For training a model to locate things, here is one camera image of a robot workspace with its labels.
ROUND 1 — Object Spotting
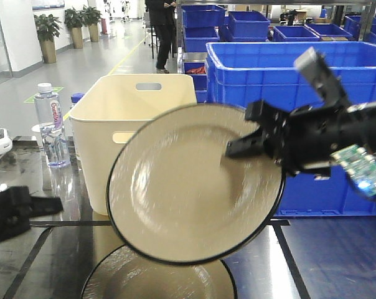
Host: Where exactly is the cream plastic bin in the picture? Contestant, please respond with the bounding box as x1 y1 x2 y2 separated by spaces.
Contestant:
70 74 197 215

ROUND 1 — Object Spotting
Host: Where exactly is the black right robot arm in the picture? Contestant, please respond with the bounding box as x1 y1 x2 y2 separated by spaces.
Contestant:
225 100 376 176

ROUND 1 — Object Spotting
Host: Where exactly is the large blue crate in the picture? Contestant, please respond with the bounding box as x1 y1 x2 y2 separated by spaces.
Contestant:
274 166 376 217
206 42 376 112

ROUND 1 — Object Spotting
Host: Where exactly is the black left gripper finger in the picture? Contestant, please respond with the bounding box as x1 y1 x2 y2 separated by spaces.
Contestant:
29 196 63 218

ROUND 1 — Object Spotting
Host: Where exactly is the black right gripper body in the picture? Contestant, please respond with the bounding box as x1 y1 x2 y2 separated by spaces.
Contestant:
245 100 359 178

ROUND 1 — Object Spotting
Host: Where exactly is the beige plate with black rim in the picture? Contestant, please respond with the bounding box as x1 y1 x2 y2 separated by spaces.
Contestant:
106 104 284 265

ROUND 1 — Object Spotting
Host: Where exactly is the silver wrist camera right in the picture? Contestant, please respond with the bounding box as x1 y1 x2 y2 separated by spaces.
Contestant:
294 47 351 108

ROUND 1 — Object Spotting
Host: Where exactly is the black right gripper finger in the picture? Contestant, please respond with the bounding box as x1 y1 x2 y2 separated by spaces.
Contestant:
225 128 265 158

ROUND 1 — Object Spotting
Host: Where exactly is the person in black clothes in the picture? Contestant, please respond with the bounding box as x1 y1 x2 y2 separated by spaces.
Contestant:
145 0 177 74

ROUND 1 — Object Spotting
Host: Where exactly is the green circuit board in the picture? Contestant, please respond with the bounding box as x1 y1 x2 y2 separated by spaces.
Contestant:
330 145 376 199

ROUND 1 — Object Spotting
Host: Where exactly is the blue capped bottle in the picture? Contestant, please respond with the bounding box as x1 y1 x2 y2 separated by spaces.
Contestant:
70 92 85 108

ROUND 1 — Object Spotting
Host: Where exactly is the clear water bottle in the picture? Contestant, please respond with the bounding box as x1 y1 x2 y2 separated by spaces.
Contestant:
34 83 70 168

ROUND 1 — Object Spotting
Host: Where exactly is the potted plant gold pot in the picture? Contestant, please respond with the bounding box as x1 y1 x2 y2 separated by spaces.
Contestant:
34 14 61 64

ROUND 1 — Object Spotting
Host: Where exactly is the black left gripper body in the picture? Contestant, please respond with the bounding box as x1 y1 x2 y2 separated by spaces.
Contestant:
0 186 31 242

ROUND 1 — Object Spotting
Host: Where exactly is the small blue crate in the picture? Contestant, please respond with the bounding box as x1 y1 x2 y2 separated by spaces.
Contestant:
227 11 270 42

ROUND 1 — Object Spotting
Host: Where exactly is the large blue crate lower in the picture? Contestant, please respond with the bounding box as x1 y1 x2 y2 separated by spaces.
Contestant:
274 166 376 217

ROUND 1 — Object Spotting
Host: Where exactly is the large blue crate upper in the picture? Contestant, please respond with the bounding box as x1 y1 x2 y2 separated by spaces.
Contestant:
206 42 376 112

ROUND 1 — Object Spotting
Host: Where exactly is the white paper cup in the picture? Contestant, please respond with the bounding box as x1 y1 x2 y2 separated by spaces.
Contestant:
31 124 44 150

